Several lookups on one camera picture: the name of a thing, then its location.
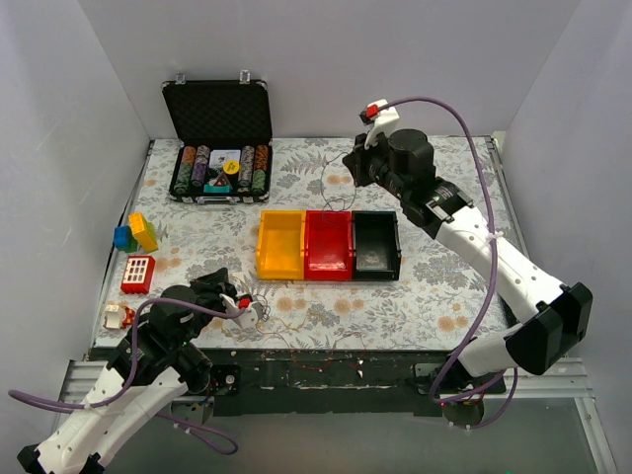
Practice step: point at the red white toy brick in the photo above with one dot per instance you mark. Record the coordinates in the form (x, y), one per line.
(138, 274)

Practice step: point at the red plastic bin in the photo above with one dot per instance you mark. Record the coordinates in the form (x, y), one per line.
(328, 245)

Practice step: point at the floral table mat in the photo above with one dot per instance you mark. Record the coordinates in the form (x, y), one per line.
(429, 307)

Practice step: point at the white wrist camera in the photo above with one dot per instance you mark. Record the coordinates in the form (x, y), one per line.
(243, 311)
(379, 119)

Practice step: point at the small white red toy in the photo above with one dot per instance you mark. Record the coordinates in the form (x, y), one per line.
(118, 317)

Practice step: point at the black poker chip case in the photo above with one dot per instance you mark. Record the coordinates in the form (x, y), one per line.
(225, 133)

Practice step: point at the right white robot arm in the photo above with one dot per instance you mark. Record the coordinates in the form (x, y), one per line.
(552, 317)

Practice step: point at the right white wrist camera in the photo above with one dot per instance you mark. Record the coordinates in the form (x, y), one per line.
(379, 119)

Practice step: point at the aluminium frame rail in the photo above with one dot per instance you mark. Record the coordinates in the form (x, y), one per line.
(567, 380)

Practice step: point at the yellow plastic bin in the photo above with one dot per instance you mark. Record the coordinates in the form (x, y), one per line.
(281, 245)

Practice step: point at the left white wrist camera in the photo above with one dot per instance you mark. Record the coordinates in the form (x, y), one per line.
(243, 311)

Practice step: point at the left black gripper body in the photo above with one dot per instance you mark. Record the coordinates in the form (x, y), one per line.
(208, 291)

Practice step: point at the stacked coloured toy bricks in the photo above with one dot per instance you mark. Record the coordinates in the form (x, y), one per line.
(138, 235)

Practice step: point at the black plastic bin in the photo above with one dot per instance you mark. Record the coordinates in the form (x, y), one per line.
(377, 251)

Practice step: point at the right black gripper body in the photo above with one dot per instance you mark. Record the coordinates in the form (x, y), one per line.
(365, 163)

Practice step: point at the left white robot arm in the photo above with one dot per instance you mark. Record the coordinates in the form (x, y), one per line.
(155, 363)

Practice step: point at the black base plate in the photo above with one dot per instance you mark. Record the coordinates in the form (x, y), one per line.
(283, 381)

